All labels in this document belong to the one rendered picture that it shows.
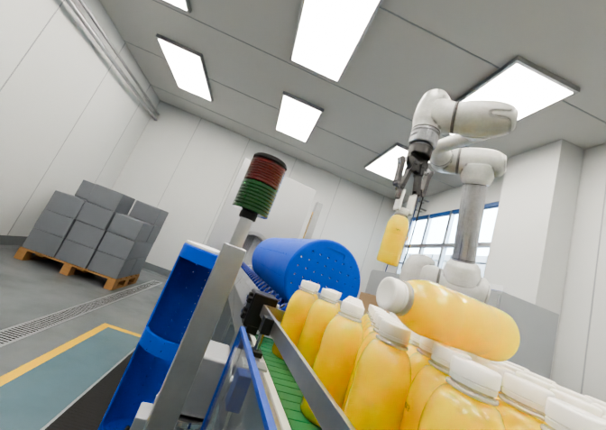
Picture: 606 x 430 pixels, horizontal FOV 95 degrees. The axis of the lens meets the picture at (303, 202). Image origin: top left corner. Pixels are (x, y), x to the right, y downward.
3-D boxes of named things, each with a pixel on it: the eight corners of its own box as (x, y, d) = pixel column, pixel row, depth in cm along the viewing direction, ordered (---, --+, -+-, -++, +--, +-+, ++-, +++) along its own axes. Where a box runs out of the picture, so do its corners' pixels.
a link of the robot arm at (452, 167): (430, 142, 139) (461, 143, 132) (433, 153, 154) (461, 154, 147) (426, 168, 138) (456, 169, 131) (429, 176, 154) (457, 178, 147)
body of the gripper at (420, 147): (423, 155, 97) (416, 179, 95) (403, 144, 95) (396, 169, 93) (439, 149, 90) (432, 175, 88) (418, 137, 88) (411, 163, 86)
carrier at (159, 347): (108, 414, 132) (78, 460, 105) (188, 241, 151) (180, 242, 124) (168, 427, 138) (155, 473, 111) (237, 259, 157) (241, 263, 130)
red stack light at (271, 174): (273, 196, 52) (281, 177, 53) (281, 190, 46) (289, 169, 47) (242, 181, 50) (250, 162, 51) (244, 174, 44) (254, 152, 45)
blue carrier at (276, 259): (285, 288, 179) (301, 247, 185) (345, 334, 96) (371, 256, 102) (243, 273, 172) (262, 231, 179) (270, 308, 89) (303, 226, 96)
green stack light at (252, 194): (263, 220, 51) (273, 196, 52) (270, 218, 45) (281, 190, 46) (230, 206, 49) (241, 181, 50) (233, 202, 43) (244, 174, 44)
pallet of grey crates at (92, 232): (135, 283, 433) (169, 213, 459) (110, 290, 355) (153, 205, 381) (57, 255, 419) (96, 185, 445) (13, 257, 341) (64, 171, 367)
